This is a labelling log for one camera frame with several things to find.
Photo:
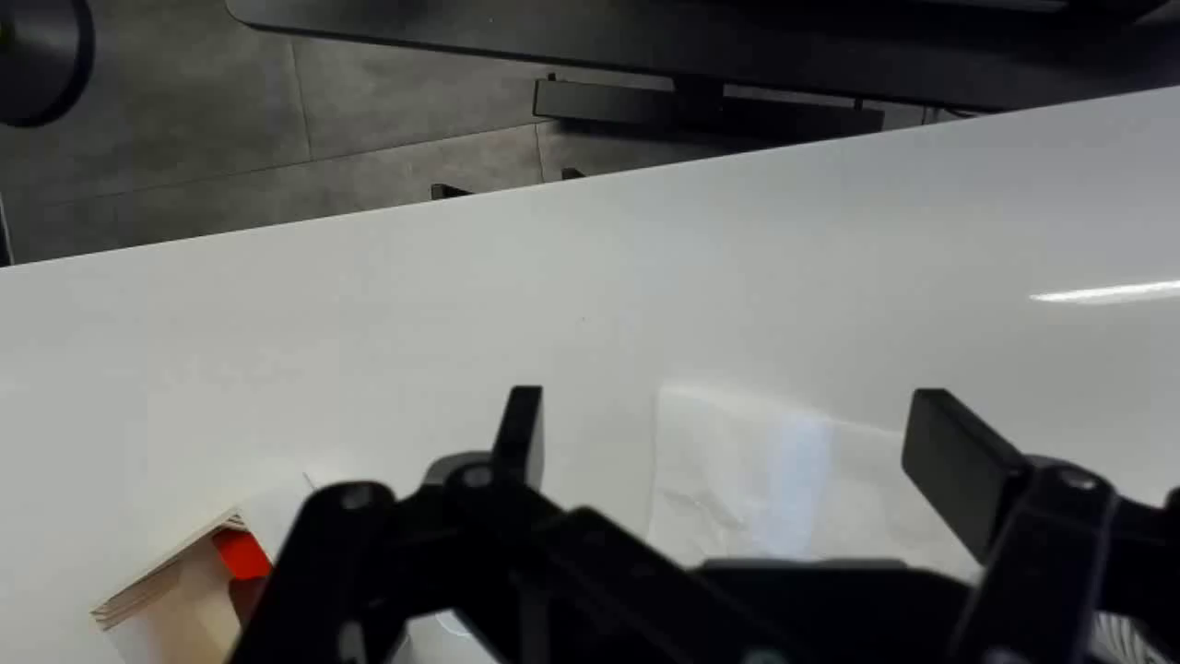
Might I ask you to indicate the red plastic object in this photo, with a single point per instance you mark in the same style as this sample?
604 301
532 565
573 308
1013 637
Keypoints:
241 555

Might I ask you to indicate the dark round object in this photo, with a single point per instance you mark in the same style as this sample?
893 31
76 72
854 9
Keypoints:
39 58

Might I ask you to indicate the wooden box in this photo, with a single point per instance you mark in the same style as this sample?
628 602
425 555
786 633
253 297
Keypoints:
171 602

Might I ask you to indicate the black desk with base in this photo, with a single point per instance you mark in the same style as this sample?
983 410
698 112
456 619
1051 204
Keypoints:
738 48

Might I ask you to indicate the crumpled white paper napkin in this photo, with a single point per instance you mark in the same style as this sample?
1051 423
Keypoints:
761 481

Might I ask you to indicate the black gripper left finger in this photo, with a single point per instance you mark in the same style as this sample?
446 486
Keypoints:
357 578

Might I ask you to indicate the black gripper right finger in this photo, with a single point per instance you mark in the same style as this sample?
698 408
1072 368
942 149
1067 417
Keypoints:
1045 555

